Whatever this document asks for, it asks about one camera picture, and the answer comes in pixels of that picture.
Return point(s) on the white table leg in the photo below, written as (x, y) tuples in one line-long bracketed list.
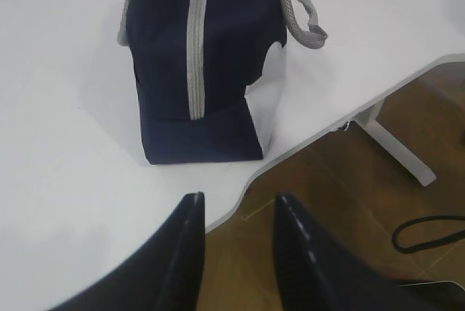
[(367, 120)]

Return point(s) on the navy blue lunch bag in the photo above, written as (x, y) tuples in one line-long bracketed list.
[(209, 73)]

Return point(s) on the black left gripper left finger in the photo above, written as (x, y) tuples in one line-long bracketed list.
[(165, 273)]

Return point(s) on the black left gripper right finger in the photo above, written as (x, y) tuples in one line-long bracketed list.
[(314, 272)]

